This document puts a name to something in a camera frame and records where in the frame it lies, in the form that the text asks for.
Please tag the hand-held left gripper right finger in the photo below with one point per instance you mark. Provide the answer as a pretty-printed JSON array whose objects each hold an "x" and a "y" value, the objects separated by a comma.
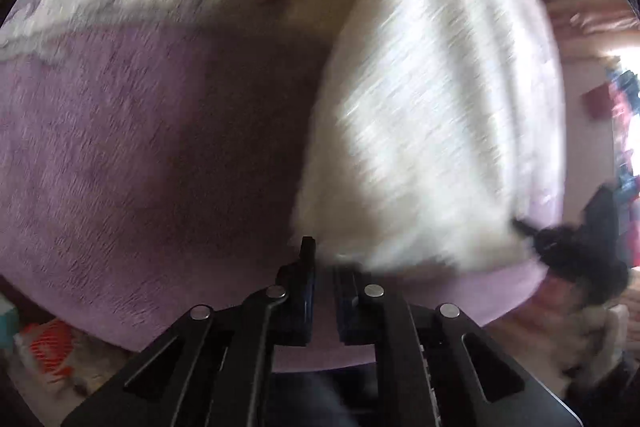
[{"x": 350, "y": 307}]

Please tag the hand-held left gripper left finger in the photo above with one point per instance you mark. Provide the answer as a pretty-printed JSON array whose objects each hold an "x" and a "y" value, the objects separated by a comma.
[{"x": 302, "y": 307}]

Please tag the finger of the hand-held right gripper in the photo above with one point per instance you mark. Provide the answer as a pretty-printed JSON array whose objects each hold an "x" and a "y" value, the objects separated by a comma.
[{"x": 532, "y": 234}]

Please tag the white tweed jacket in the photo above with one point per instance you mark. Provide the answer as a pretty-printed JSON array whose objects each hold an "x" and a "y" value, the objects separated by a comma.
[{"x": 425, "y": 107}]

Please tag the pile of mixed clothes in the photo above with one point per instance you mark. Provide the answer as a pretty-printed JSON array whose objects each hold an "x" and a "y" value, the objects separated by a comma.
[{"x": 600, "y": 99}]

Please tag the person's grey trousers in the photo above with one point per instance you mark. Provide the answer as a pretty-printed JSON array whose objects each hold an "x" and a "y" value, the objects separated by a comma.
[{"x": 320, "y": 399}]

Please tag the orange white packet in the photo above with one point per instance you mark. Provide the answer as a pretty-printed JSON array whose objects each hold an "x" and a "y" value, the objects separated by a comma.
[{"x": 52, "y": 349}]

